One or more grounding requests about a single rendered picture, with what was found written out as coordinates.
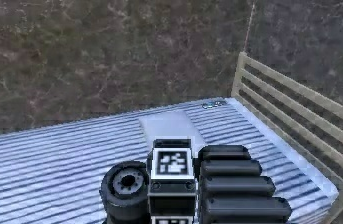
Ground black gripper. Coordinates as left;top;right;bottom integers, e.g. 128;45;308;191
99;160;151;224

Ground blue striped bed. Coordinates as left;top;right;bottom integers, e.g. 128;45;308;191
0;51;343;224

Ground small grey glasses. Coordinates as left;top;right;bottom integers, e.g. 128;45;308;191
201;99;227;110

